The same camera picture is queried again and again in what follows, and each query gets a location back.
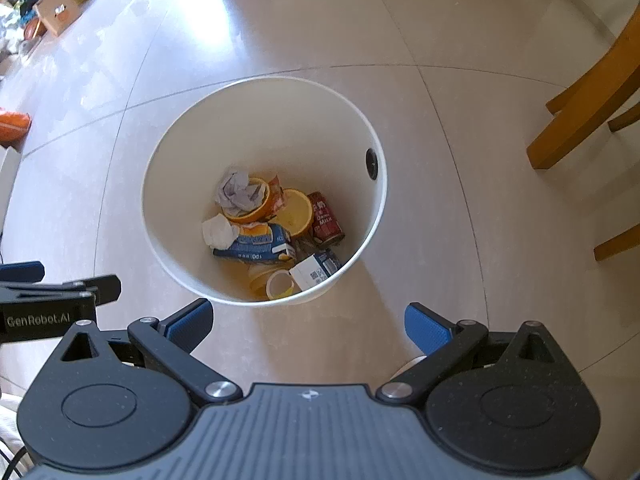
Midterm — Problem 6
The white tissue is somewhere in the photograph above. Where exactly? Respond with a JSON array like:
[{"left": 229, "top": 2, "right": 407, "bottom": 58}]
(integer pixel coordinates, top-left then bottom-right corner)
[{"left": 201, "top": 214, "right": 241, "bottom": 250}]

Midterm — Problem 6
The milk tea paper cup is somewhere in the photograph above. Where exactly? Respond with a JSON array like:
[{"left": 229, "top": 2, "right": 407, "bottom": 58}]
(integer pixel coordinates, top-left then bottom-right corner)
[{"left": 247, "top": 262, "right": 300, "bottom": 300}]

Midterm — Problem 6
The blue snack bag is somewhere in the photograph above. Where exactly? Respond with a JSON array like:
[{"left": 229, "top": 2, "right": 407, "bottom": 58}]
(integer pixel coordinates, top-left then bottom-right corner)
[{"left": 212, "top": 223, "right": 296, "bottom": 264}]

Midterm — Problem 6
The white blue small carton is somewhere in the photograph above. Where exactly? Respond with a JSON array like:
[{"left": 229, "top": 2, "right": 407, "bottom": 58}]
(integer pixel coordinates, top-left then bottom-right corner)
[{"left": 290, "top": 249, "right": 342, "bottom": 290}]

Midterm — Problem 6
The orange paper bowl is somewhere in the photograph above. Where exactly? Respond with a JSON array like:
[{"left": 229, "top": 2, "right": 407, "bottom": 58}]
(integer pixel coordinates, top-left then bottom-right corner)
[{"left": 216, "top": 172, "right": 270, "bottom": 223}]

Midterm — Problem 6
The grey paper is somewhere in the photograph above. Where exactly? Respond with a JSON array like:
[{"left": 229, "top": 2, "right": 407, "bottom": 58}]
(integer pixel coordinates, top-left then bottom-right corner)
[{"left": 215, "top": 170, "right": 268, "bottom": 217}]

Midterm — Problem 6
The red drink can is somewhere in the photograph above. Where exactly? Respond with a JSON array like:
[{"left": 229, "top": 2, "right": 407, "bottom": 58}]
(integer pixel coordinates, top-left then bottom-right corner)
[{"left": 307, "top": 192, "right": 345, "bottom": 248}]

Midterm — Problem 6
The yellow paper bowl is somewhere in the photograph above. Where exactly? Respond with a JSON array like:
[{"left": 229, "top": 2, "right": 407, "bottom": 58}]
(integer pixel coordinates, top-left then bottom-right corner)
[{"left": 271, "top": 188, "right": 314, "bottom": 238}]

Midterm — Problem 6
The torn snack wrapper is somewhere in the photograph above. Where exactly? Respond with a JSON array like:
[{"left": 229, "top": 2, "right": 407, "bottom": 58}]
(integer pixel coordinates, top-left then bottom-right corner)
[{"left": 267, "top": 176, "right": 286, "bottom": 219}]

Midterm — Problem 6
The white plastic bucket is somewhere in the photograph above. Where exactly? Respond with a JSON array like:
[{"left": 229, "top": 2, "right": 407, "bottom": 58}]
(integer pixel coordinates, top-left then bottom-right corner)
[{"left": 141, "top": 77, "right": 388, "bottom": 308}]

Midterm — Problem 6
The orange bag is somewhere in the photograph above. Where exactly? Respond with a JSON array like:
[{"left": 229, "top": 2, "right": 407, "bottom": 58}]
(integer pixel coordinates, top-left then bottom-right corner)
[{"left": 0, "top": 108, "right": 32, "bottom": 143}]

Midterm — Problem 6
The wooden chair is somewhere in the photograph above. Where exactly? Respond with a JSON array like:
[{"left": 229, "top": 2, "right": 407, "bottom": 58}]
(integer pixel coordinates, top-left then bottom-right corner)
[{"left": 525, "top": 0, "right": 640, "bottom": 262}]

